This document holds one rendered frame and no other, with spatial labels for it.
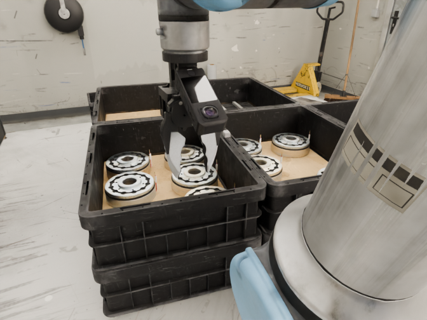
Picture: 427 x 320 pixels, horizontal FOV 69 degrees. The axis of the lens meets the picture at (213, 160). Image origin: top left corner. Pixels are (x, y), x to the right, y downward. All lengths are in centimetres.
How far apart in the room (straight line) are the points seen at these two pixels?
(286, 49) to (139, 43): 206
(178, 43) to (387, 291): 39
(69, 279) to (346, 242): 62
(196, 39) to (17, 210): 71
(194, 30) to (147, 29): 351
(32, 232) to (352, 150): 81
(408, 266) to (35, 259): 74
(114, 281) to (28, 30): 353
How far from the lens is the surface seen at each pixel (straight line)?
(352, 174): 17
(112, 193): 66
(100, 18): 391
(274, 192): 54
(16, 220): 96
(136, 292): 61
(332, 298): 22
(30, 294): 74
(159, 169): 79
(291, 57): 487
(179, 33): 47
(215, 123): 43
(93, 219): 48
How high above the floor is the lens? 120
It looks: 27 degrees down
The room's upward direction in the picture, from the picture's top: straight up
